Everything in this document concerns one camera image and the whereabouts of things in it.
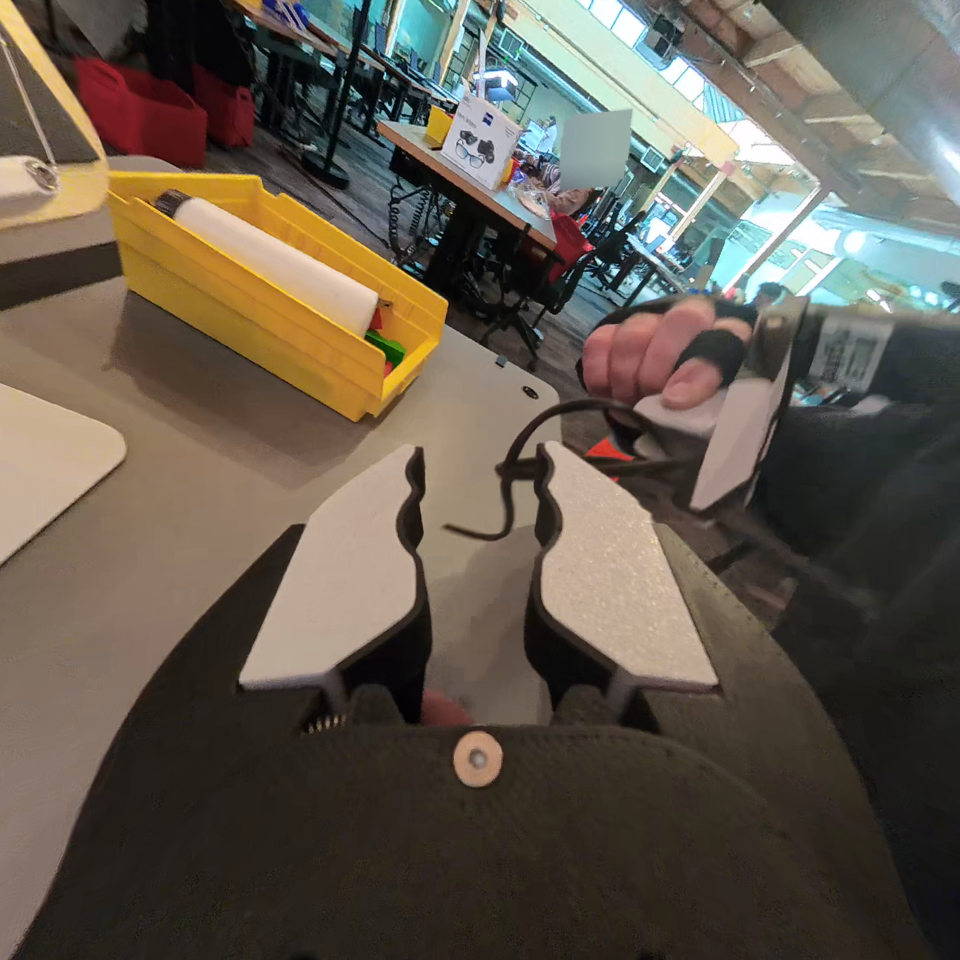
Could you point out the wooden table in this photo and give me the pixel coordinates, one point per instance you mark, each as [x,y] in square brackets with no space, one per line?
[465,188]

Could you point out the long desk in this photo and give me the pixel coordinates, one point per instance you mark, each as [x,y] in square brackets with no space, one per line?
[323,45]

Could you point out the white roll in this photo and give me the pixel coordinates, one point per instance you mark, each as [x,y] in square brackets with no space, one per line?
[270,255]

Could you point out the red block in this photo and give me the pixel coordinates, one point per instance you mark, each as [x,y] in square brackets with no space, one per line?
[375,318]

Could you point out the white stand base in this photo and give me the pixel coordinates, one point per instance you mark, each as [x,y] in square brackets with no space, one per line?
[45,465]

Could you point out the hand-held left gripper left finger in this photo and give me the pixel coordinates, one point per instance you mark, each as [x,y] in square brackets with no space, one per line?
[338,600]

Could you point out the white printed box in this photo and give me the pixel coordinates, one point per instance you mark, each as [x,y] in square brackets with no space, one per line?
[480,143]

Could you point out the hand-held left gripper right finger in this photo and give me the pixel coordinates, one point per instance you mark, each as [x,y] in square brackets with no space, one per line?
[630,593]

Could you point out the green block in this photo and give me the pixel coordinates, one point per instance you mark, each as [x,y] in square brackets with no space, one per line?
[387,348]

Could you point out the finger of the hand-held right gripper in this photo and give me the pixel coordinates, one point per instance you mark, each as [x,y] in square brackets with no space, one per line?
[750,420]

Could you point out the person's left hand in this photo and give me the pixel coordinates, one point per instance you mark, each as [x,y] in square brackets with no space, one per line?
[446,708]

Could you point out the red bin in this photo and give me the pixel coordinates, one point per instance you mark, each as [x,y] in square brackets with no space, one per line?
[225,108]
[135,113]

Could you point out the black board with wooden rim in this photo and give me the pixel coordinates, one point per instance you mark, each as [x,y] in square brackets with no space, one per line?
[45,90]

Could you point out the yellow bin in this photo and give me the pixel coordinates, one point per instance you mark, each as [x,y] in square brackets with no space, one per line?
[240,300]

